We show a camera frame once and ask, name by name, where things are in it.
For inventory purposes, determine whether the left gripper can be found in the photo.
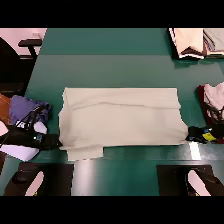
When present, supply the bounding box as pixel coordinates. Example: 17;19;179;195
41;133;63;151

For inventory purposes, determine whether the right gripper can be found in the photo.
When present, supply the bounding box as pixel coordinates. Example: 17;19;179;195
186;125;206;144

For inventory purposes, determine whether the cream T-shirt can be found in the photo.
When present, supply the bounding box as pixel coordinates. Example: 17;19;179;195
58;87;190;162

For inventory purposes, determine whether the pink garment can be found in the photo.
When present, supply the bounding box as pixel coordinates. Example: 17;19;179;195
203;82;224;125

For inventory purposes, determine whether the purple garment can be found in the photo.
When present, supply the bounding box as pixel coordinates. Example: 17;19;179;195
8;95;52;126

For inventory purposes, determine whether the brown garment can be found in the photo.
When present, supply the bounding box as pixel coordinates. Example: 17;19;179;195
0;93;13;127

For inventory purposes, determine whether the black chair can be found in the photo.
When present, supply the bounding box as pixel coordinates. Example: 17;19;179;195
0;36;44;98

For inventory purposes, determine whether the cream garment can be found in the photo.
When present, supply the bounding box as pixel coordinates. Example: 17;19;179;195
170;27;205;60

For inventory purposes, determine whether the grey garment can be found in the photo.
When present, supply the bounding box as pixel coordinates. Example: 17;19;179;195
202;27;224;56

